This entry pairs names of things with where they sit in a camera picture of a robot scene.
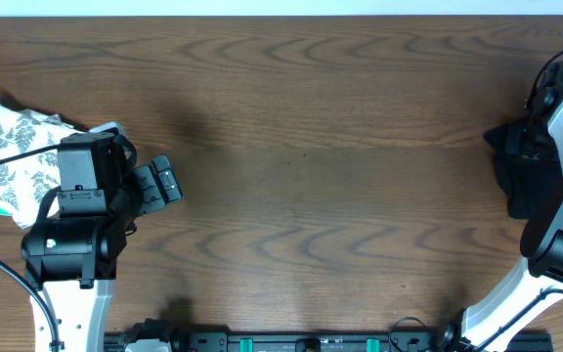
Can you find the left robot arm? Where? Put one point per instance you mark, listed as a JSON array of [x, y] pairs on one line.
[[71, 251]]

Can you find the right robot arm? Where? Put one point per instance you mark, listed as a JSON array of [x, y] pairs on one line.
[[498, 321]]

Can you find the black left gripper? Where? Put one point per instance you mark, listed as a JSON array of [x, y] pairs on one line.
[[153, 198]]

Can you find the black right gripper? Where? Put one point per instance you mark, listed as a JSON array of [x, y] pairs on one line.
[[516, 148]]

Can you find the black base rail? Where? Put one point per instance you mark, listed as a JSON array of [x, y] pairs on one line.
[[157, 335]]

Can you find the black t-shirt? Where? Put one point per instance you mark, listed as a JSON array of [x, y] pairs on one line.
[[526, 183]]

